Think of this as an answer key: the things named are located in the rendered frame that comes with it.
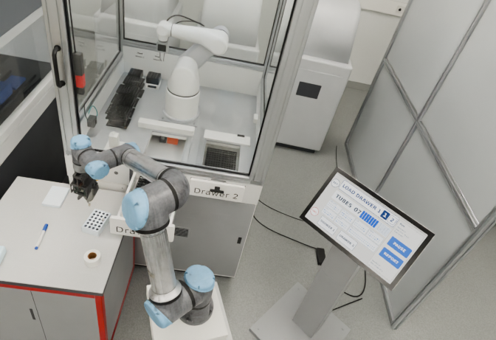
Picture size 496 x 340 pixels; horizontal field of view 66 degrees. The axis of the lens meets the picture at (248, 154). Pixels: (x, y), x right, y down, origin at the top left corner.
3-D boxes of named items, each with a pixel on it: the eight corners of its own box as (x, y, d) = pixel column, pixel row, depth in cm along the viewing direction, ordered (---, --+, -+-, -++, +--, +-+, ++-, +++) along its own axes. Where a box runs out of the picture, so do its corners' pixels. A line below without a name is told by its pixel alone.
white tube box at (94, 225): (98, 237, 181) (97, 231, 179) (82, 231, 182) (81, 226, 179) (111, 217, 191) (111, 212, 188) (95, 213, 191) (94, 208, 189)
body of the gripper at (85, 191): (70, 193, 161) (67, 172, 153) (81, 180, 167) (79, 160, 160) (87, 198, 160) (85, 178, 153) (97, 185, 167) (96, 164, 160)
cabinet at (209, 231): (235, 284, 261) (259, 205, 211) (80, 263, 251) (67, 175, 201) (240, 186, 335) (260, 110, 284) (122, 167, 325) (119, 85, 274)
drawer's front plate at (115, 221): (173, 242, 180) (174, 227, 173) (110, 233, 177) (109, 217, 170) (173, 239, 181) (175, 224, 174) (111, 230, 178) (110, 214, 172)
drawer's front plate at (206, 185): (241, 202, 208) (245, 188, 201) (188, 194, 205) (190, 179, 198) (241, 200, 209) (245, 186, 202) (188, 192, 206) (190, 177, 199)
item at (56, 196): (60, 208, 189) (60, 206, 188) (41, 205, 188) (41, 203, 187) (69, 189, 199) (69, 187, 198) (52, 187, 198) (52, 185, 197)
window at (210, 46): (249, 175, 199) (299, -13, 139) (81, 148, 191) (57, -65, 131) (249, 174, 200) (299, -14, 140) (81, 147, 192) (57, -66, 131)
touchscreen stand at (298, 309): (304, 389, 219) (376, 296, 154) (249, 330, 238) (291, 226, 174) (349, 331, 250) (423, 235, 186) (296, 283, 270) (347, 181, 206)
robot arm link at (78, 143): (75, 148, 143) (65, 136, 147) (77, 170, 150) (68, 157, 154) (95, 141, 147) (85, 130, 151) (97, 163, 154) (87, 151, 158)
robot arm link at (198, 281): (218, 296, 151) (223, 276, 143) (190, 316, 142) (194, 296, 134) (199, 275, 157) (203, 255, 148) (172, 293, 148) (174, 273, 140)
